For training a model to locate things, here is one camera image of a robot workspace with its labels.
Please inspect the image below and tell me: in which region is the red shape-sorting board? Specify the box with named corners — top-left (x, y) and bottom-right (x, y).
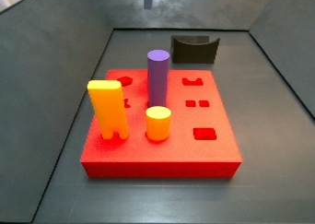
top-left (80, 69), bottom-right (243, 178)

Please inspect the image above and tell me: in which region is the short orange cylinder peg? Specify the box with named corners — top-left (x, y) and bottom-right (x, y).
top-left (145, 106), bottom-right (171, 141)

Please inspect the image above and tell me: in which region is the tall orange slotted peg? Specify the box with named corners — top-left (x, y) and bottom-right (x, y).
top-left (86, 80), bottom-right (129, 139)

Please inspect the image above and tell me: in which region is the tall purple cylinder peg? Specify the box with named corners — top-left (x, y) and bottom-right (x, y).
top-left (148, 50), bottom-right (169, 107)

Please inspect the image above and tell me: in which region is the black curved holder stand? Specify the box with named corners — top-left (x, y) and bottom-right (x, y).
top-left (171, 35), bottom-right (220, 64)

